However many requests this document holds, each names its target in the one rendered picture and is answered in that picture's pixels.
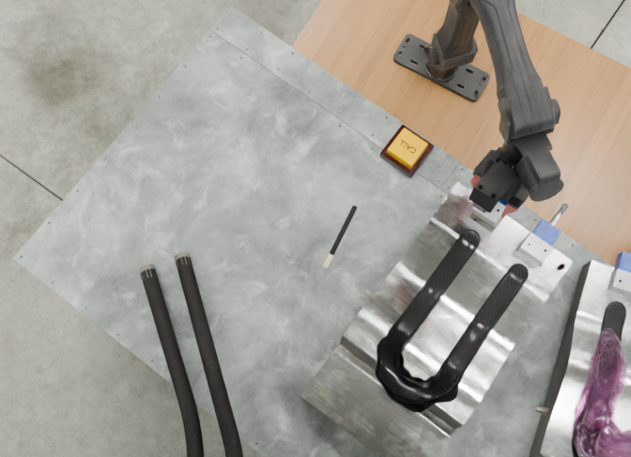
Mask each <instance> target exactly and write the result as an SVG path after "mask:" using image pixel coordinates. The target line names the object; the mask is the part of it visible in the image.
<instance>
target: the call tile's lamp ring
mask: <svg viewBox="0 0 631 457"><path fill-rule="evenodd" d="M403 128H406V129H408V130H409V131H410V132H412V133H413V134H415V135H416V136H418V137H419V138H421V139H422V140H424V141H425V142H427V141H426V140H425V139H424V138H422V137H421V136H419V135H418V134H417V133H415V132H414V131H412V130H411V129H409V128H407V127H406V126H404V125H402V126H401V127H400V129H399V130H398V131H397V132H396V133H395V134H394V136H393V137H392V138H391V140H390V141H389V142H388V143H387V145H386V146H385V147H384V149H383V150H382V151H381V152H380V154H382V155H383V156H385V157H386V158H387V159H389V160H391V161H392V162H394V163H395V164H396V165H398V166H399V167H401V168H402V169H404V170H405V171H407V172H408V173H409V174H411V175H412V174H413V173H414V172H415V170H416V169H417V168H418V166H419V165H420V164H421V162H422V161H423V159H424V158H425V157H426V155H427V154H428V153H429V152H430V150H431V149H432V148H433V145H432V144H430V143H429V142H427V143H428V146H429V147H428V148H427V149H426V151H425V152H424V153H423V155H422V156H421V158H420V159H419V160H418V162H417V163H416V164H415V166H414V167H413V168H412V170H411V171H410V170H409V168H407V167H406V166H404V165H403V164H401V163H400V162H398V161H397V160H395V159H394V158H392V157H391V156H389V155H388V154H386V153H385V152H386V150H387V149H388V148H389V147H390V145H391V144H392V142H393V141H394V140H395V138H396V137H397V136H398V135H399V133H400V132H401V131H402V129H403Z"/></svg>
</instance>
